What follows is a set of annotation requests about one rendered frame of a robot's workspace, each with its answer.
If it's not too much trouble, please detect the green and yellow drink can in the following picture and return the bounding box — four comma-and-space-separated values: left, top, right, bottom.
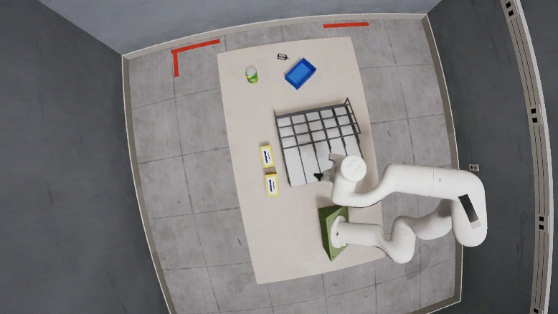
245, 67, 258, 84

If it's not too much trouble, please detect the blue open tray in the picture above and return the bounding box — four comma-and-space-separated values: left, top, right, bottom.
285, 58, 316, 90

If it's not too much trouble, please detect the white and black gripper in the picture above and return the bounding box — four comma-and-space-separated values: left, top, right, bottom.
313, 169, 333, 185

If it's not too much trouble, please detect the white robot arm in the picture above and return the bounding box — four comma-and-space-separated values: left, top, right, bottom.
328, 153, 487, 263

